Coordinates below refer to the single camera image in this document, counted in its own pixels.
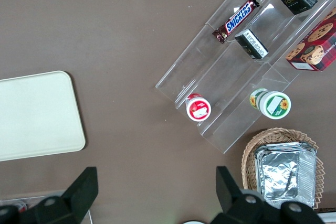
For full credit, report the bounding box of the green lidded sunflower cup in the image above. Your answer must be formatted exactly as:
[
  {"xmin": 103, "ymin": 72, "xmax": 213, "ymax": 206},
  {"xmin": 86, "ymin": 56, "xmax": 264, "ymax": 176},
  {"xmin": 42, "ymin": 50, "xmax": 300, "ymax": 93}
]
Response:
[{"xmin": 249, "ymin": 88, "xmax": 292, "ymax": 120}]

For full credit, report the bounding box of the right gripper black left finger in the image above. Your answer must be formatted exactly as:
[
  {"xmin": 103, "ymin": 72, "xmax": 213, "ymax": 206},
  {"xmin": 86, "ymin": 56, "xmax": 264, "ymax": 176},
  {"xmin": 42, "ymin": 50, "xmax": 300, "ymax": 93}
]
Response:
[{"xmin": 19, "ymin": 166, "xmax": 99, "ymax": 224}]

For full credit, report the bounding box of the white plastic bin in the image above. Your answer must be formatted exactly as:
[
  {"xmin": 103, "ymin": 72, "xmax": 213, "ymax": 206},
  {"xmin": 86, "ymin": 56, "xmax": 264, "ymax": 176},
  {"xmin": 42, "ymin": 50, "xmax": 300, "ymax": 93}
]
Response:
[{"xmin": 314, "ymin": 207, "xmax": 336, "ymax": 224}]

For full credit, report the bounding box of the black box with white label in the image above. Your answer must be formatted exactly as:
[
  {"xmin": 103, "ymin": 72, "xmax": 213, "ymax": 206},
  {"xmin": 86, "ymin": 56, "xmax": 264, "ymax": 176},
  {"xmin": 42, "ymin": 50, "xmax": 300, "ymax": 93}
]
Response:
[{"xmin": 234, "ymin": 28, "xmax": 269, "ymax": 60}]

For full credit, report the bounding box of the aluminium foil container stack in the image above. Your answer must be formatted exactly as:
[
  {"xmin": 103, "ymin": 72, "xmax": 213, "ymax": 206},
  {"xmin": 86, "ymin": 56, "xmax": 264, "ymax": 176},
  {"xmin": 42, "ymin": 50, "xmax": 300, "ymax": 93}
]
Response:
[{"xmin": 254, "ymin": 142, "xmax": 318, "ymax": 209}]

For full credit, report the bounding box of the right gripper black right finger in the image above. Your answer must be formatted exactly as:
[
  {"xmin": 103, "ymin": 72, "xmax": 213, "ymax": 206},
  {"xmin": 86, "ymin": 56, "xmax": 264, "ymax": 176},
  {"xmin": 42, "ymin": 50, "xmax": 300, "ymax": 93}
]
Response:
[{"xmin": 212, "ymin": 166, "xmax": 281, "ymax": 224}]

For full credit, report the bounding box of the red cola bottle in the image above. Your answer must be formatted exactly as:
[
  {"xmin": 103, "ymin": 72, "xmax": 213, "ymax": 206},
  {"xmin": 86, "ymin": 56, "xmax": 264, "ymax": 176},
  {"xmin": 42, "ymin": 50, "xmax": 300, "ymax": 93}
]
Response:
[{"xmin": 14, "ymin": 200, "xmax": 27, "ymax": 214}]

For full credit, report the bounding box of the light wicker basket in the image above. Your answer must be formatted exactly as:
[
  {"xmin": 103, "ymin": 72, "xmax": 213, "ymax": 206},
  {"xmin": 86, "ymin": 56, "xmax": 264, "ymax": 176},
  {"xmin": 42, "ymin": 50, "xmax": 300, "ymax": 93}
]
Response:
[{"xmin": 240, "ymin": 128, "xmax": 325, "ymax": 210}]

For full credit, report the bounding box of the beige rectangular plastic tray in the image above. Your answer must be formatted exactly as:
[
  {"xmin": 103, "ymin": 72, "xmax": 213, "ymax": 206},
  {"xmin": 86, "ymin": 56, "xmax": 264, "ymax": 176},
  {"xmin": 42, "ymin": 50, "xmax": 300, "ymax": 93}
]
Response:
[{"xmin": 0, "ymin": 70, "xmax": 87, "ymax": 162}]

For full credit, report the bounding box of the red lidded snack cup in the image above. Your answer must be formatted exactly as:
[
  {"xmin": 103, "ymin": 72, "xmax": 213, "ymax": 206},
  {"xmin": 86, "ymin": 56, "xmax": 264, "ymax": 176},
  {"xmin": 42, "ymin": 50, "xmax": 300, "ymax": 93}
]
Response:
[{"xmin": 185, "ymin": 93, "xmax": 212, "ymax": 122}]

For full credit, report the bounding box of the clear acrylic stepped display shelf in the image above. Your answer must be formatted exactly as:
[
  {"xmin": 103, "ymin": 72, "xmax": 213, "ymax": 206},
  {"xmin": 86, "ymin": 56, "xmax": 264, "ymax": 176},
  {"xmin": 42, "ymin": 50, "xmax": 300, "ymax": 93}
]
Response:
[{"xmin": 154, "ymin": 0, "xmax": 336, "ymax": 154}]

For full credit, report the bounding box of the Snickers chocolate bar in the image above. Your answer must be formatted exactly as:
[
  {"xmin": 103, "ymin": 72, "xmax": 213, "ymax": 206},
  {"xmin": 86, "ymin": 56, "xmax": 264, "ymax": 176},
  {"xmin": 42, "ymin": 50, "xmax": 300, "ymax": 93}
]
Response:
[{"xmin": 212, "ymin": 0, "xmax": 260, "ymax": 45}]

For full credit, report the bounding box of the red tartan cookie box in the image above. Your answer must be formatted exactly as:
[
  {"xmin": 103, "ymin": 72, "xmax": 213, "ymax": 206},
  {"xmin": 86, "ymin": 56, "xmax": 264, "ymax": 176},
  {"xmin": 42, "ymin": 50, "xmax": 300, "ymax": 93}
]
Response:
[{"xmin": 285, "ymin": 6, "xmax": 336, "ymax": 72}]

